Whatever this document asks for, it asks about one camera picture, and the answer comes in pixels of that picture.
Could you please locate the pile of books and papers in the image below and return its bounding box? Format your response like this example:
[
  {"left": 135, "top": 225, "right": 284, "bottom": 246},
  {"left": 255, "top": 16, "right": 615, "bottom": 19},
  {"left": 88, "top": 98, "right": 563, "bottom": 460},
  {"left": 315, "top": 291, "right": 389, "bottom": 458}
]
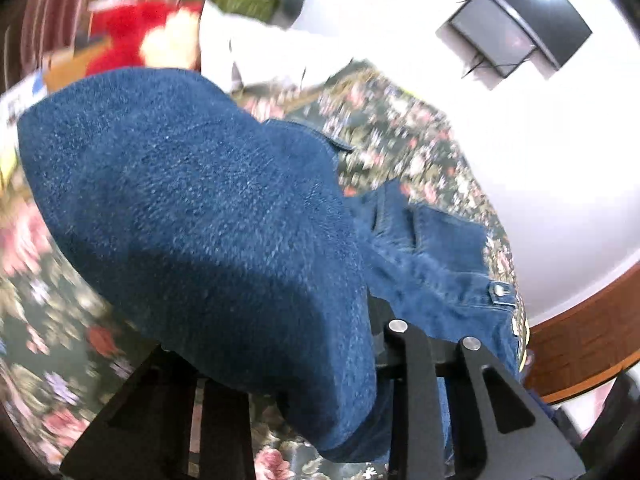
[{"left": 0, "top": 74, "right": 51, "bottom": 186}]

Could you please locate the small black wall monitor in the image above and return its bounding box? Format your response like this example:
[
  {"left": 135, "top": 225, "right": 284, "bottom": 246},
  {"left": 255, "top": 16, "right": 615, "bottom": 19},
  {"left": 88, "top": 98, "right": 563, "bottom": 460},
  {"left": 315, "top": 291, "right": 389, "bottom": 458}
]
[{"left": 435, "top": 0, "right": 540, "bottom": 92}]

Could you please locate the white shirt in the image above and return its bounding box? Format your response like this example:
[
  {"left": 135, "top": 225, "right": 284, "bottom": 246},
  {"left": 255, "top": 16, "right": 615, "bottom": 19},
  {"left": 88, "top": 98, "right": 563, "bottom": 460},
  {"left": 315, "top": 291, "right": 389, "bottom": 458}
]
[{"left": 197, "top": 0, "right": 371, "bottom": 97}]

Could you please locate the floral bedspread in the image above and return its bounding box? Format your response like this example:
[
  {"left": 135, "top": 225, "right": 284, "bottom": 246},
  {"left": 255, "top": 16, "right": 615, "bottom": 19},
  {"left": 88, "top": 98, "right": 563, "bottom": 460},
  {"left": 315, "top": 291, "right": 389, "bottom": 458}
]
[{"left": 0, "top": 57, "right": 532, "bottom": 480}]

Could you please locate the wooden wardrobe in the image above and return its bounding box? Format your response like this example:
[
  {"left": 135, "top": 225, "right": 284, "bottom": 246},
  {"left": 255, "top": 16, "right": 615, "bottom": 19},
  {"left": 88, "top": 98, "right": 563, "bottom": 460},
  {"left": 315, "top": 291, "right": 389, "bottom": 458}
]
[{"left": 524, "top": 270, "right": 640, "bottom": 406}]

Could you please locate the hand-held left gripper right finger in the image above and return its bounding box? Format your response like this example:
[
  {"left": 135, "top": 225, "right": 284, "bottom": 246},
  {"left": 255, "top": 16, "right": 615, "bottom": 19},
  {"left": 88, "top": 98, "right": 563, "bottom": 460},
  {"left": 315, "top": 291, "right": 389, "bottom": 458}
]
[{"left": 367, "top": 297, "right": 587, "bottom": 480}]

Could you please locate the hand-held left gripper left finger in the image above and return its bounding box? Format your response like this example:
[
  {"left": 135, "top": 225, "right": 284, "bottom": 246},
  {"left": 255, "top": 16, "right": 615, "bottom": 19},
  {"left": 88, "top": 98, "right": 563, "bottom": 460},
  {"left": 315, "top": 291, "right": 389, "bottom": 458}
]
[{"left": 60, "top": 345, "right": 257, "bottom": 480}]

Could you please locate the red plush toy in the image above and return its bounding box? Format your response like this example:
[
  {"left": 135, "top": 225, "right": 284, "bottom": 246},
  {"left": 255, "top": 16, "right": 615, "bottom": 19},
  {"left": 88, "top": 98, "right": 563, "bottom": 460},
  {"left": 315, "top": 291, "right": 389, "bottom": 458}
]
[{"left": 86, "top": 0, "right": 202, "bottom": 78}]

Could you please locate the large black wall television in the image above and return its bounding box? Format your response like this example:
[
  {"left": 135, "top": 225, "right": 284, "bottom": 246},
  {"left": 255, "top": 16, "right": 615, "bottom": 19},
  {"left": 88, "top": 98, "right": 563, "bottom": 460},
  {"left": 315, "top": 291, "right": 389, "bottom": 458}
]
[{"left": 457, "top": 0, "right": 594, "bottom": 73}]

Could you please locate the brown cardboard box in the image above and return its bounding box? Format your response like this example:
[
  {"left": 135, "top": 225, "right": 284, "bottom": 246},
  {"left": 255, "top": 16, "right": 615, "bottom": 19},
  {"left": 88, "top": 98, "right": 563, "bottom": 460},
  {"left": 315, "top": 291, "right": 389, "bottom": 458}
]
[{"left": 42, "top": 35, "right": 103, "bottom": 93}]

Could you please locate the blue denim jacket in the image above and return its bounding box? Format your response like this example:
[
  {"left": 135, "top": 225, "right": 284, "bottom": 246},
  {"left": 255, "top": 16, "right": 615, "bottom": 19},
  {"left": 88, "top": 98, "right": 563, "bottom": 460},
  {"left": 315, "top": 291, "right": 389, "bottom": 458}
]
[{"left": 17, "top": 67, "right": 556, "bottom": 466}]

